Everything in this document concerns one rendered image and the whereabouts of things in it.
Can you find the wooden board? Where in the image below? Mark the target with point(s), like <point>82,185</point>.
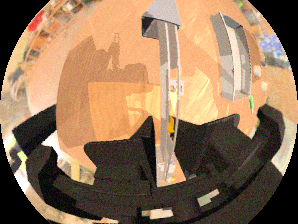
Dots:
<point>119,109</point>

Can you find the beige short cylinder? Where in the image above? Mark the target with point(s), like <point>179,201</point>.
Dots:
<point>257,70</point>

